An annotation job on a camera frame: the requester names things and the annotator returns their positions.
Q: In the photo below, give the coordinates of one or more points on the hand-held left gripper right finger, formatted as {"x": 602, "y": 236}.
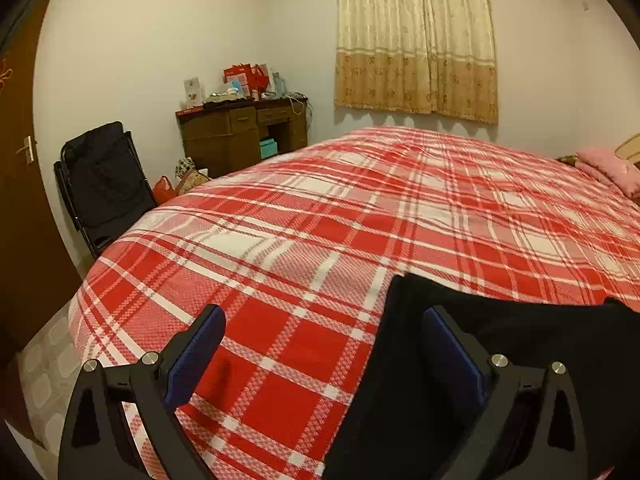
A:
{"x": 456, "y": 355}

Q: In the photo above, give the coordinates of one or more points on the brown patterned cloth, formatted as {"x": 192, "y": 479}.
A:
{"x": 567, "y": 160}

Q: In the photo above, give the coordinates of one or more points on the red gift bag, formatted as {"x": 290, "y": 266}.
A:
{"x": 245, "y": 80}

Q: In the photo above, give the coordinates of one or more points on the pink pillow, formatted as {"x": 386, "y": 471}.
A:
{"x": 607, "y": 165}

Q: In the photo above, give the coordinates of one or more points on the brown wooden door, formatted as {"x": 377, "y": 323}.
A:
{"x": 25, "y": 235}

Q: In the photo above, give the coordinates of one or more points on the black folding chair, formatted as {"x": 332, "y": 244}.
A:
{"x": 105, "y": 180}

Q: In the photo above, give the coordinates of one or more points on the red plastic bag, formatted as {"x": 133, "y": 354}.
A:
{"x": 165, "y": 191}

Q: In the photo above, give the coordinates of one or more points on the red plaid bed blanket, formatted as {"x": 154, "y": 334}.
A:
{"x": 300, "y": 235}

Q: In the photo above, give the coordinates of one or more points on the beige headboard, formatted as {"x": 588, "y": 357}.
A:
{"x": 631, "y": 149}

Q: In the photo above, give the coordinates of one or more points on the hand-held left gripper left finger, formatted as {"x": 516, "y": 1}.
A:
{"x": 195, "y": 355}

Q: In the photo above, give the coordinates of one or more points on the white printed card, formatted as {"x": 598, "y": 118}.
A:
{"x": 194, "y": 91}

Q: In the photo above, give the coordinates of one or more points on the beige patterned curtain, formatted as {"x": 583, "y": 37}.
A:
{"x": 415, "y": 50}

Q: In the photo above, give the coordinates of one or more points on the black pants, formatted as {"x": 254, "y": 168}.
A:
{"x": 400, "y": 385}

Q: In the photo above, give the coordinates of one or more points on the teal box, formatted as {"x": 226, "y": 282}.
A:
{"x": 268, "y": 148}

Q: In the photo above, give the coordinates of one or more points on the brown wooden desk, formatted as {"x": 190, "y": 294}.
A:
{"x": 215, "y": 135}

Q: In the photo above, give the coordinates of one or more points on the patterned tote bag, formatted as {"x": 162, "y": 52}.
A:
{"x": 192, "y": 177}

